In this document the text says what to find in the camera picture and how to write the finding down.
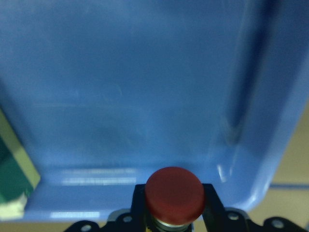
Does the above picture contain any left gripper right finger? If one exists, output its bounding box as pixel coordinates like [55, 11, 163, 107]
[202, 184, 225, 232]

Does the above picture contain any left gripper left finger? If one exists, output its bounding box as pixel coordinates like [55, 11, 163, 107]
[131, 184, 146, 232]

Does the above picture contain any red emergency stop button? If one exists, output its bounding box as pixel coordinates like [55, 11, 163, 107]
[145, 167, 206, 232]

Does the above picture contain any green terminal block module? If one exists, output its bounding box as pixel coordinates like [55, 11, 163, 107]
[0, 111, 41, 221]

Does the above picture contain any blue plastic tray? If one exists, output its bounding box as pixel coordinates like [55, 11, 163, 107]
[0, 0, 309, 221]

